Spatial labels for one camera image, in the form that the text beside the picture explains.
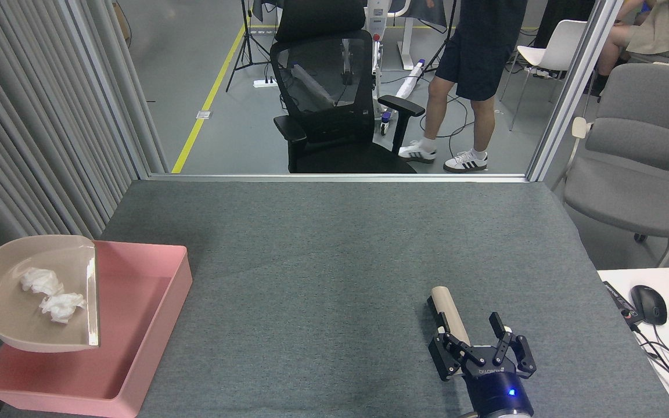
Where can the metal floor socket plate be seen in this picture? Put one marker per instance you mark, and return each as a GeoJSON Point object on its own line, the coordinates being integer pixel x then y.
{"type": "Point", "coordinates": [203, 114]}

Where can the black mesh office chair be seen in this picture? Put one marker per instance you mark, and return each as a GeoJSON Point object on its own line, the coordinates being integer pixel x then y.
{"type": "Point", "coordinates": [340, 157]}

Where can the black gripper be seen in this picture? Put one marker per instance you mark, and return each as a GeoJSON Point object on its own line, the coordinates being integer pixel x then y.
{"type": "Point", "coordinates": [497, 392]}

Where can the beige hand brush black bristles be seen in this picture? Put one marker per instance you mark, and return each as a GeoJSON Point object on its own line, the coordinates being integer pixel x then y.
{"type": "Point", "coordinates": [448, 307]}

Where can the seated person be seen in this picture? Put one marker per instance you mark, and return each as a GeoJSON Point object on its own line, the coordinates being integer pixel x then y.
{"type": "Point", "coordinates": [659, 29]}

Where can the black tripod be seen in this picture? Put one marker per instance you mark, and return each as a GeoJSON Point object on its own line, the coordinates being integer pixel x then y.
{"type": "Point", "coordinates": [247, 35]}

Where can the flat black device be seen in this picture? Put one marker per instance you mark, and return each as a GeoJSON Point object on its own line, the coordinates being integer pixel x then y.
{"type": "Point", "coordinates": [622, 303]}

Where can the dark hanging cloth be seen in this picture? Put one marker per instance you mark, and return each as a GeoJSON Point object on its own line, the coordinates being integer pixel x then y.
{"type": "Point", "coordinates": [421, 14]}

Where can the white paper ball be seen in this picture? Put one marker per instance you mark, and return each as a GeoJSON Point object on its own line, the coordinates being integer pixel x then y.
{"type": "Point", "coordinates": [41, 281]}
{"type": "Point", "coordinates": [61, 307]}

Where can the pink plastic bin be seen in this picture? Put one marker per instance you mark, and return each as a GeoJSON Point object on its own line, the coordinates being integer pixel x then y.
{"type": "Point", "coordinates": [137, 302]}

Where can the white rolled tube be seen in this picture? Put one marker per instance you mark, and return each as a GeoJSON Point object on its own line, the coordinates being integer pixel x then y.
{"type": "Point", "coordinates": [409, 84]}

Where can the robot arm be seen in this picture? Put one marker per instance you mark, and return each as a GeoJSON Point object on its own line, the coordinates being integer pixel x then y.
{"type": "Point", "coordinates": [500, 415]}

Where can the black computer mouse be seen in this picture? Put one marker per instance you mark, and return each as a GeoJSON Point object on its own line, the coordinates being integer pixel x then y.
{"type": "Point", "coordinates": [649, 305]}

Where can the silver aluminium post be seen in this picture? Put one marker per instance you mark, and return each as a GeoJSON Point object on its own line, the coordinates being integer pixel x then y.
{"type": "Point", "coordinates": [572, 87]}

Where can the white stand on wheels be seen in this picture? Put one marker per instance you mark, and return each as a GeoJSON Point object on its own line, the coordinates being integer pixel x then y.
{"type": "Point", "coordinates": [376, 17]}

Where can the silver table edge rail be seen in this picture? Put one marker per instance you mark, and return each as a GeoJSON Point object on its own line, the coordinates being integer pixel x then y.
{"type": "Point", "coordinates": [340, 177]}

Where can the white plastic chair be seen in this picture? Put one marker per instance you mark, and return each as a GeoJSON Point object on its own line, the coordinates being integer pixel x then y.
{"type": "Point", "coordinates": [555, 49]}

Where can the white power strip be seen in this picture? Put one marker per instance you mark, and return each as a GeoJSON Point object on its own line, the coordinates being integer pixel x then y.
{"type": "Point", "coordinates": [265, 83]}

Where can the grey padded chair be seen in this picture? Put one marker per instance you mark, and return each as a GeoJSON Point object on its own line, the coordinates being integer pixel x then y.
{"type": "Point", "coordinates": [630, 197]}

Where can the grey pleated curtain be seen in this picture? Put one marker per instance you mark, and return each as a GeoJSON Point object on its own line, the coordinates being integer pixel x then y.
{"type": "Point", "coordinates": [9, 145]}

